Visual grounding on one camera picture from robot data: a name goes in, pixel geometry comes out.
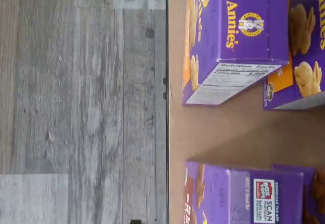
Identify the purple box brown patch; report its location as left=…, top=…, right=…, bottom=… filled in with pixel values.
left=184, top=161, right=305, bottom=224
left=271, top=164, right=325, bottom=224

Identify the brown wooden shelf board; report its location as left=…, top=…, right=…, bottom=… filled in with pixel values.
left=167, top=0, right=325, bottom=224

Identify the purple box orange patch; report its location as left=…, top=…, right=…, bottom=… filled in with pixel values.
left=181, top=0, right=290, bottom=107
left=263, top=0, right=325, bottom=112

